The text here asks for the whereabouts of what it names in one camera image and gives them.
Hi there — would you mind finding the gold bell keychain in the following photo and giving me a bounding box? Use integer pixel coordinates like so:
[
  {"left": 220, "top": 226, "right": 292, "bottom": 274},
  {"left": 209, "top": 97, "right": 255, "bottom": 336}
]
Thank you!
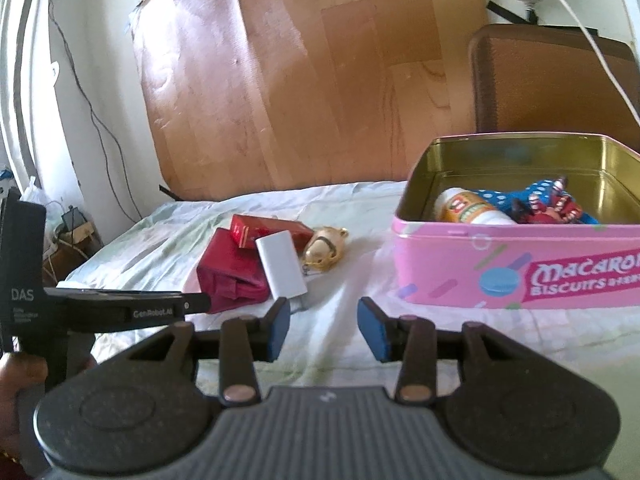
[{"left": 299, "top": 226, "right": 350, "bottom": 277}]

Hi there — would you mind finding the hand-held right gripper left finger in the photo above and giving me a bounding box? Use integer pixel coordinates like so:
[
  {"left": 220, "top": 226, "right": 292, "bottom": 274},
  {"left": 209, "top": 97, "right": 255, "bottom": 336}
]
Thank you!
[{"left": 127, "top": 297, "right": 292, "bottom": 407}]

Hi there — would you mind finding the white capped orange label bottle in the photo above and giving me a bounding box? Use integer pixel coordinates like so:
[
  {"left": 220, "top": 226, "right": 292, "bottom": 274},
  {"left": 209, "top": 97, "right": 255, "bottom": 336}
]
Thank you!
[{"left": 433, "top": 187, "right": 517, "bottom": 225}]

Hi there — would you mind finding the wooden headboard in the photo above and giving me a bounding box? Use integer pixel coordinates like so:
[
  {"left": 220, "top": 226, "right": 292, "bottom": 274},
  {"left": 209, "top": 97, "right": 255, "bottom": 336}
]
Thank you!
[{"left": 130, "top": 0, "right": 482, "bottom": 202}]

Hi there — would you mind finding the white power cable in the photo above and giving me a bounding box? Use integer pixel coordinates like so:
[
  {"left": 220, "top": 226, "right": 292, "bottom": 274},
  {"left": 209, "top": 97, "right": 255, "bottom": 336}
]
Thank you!
[{"left": 520, "top": 0, "right": 640, "bottom": 127}]

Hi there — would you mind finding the blue polka dot bow headband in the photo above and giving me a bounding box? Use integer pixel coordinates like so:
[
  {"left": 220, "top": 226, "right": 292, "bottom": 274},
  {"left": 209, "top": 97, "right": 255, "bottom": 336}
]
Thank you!
[{"left": 469, "top": 177, "right": 601, "bottom": 226}]

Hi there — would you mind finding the dark red wallet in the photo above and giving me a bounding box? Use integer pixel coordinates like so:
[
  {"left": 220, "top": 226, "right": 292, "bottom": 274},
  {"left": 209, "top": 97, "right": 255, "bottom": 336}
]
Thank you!
[{"left": 196, "top": 227, "right": 271, "bottom": 315}]

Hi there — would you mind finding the white curtain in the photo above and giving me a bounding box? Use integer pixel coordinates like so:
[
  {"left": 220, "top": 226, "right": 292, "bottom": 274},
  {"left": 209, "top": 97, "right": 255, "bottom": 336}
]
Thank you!
[{"left": 0, "top": 0, "right": 53, "bottom": 171}]

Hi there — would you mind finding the small red box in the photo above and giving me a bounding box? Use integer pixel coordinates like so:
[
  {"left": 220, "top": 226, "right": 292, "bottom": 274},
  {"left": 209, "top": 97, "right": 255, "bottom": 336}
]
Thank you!
[{"left": 230, "top": 213, "right": 315, "bottom": 251}]

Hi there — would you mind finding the person's left hand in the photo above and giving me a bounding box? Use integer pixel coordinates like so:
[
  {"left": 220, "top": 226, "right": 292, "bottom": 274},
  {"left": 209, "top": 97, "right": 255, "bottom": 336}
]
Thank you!
[{"left": 0, "top": 351, "right": 97, "bottom": 463}]

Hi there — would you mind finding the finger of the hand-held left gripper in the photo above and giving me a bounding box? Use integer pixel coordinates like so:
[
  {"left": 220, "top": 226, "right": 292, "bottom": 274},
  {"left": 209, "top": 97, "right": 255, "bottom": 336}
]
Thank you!
[{"left": 179, "top": 292, "right": 212, "bottom": 315}]

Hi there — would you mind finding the pale green bedsheet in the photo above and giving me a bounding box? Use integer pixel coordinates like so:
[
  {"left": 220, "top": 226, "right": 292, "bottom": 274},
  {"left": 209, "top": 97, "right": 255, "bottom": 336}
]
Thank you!
[{"left": 64, "top": 180, "right": 640, "bottom": 393}]

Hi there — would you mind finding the pink biscuit tin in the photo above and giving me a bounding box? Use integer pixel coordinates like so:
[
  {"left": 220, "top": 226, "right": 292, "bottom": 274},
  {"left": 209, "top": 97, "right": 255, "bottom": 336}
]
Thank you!
[{"left": 391, "top": 132, "right": 640, "bottom": 312}]

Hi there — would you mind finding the black wall cable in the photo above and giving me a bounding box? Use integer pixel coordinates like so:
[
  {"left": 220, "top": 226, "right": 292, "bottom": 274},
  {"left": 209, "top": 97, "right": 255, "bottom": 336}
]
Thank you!
[{"left": 47, "top": 0, "right": 139, "bottom": 224}]

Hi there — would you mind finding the white plastic bag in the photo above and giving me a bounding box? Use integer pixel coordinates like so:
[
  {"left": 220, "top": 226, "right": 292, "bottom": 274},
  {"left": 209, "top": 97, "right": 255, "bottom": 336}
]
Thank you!
[{"left": 19, "top": 176, "right": 47, "bottom": 207}]

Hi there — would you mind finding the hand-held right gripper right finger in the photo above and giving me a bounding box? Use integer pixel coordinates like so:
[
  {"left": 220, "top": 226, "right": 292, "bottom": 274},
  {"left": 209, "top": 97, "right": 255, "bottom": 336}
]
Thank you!
[{"left": 356, "top": 296, "right": 526, "bottom": 407}]

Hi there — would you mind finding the white charger plug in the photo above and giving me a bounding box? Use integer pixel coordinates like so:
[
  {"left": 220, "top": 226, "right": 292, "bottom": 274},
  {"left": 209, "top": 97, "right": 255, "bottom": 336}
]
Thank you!
[{"left": 255, "top": 230, "right": 309, "bottom": 314}]

